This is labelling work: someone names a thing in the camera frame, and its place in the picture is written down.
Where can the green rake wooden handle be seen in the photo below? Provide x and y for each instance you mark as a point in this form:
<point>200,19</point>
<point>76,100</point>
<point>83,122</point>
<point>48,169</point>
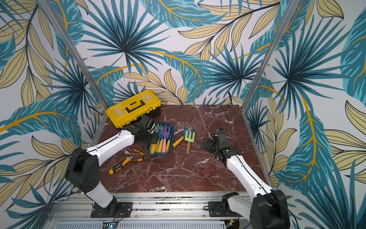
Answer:
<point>157,128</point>

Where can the teal plastic storage box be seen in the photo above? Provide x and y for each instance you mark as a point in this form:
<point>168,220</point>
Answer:
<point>163,154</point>

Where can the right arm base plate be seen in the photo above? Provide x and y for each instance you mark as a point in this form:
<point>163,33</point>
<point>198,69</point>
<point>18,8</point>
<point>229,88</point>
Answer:
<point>220,209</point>

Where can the purple rake pink handle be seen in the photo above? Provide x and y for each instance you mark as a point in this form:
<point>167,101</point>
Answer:
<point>166,134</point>

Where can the teal fork yellow handle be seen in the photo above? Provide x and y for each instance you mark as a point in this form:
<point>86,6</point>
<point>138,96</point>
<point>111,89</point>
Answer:
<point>160,147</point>

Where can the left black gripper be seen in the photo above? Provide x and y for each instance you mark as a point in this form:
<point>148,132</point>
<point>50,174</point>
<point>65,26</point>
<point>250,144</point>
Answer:
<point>155,139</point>

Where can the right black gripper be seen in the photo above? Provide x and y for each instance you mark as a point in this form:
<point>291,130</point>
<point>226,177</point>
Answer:
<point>209,144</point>

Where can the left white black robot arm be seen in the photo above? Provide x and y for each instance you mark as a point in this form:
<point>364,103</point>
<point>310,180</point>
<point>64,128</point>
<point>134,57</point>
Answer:
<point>83,170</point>

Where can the aluminium rail frame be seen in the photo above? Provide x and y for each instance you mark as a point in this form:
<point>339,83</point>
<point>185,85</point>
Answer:
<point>166,210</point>

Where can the yellow black toolbox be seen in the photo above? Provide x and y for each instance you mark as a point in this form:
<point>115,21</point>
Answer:
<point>131,109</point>

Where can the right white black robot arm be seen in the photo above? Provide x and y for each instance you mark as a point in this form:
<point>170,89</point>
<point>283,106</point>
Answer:
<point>267,208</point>

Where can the yellow handled pliers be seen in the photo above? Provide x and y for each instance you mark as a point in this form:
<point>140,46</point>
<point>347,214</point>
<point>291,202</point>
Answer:
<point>129,159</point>

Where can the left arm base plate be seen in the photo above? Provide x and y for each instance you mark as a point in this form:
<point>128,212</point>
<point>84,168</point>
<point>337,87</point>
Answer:
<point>123,209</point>

